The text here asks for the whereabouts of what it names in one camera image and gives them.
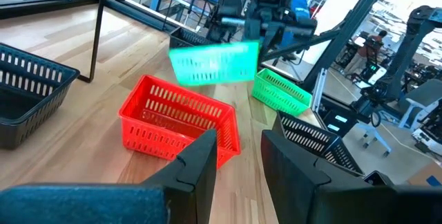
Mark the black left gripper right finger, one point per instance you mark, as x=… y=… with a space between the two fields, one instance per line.
x=293 y=182

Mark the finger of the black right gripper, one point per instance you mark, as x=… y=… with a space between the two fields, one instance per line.
x=271 y=44
x=252 y=30

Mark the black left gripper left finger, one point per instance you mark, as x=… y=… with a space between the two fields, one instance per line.
x=193 y=182

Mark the green plastic slotted basket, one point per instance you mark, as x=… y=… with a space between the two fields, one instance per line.
x=214 y=63
x=276 y=94

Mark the red plastic slotted basket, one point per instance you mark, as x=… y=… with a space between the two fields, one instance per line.
x=172 y=122

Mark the black background robot arm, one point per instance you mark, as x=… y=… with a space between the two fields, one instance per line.
x=411 y=44

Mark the black metal shelf, wooden top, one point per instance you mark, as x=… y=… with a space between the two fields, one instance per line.
x=93 y=27

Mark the black control box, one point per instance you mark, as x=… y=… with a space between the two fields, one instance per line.
x=331 y=120

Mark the person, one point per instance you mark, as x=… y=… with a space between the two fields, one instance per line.
x=364 y=49

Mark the cardboard box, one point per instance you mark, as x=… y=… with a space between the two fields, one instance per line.
x=423 y=175

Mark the black aluminium frame post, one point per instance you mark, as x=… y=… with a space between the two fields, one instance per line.
x=348 y=27

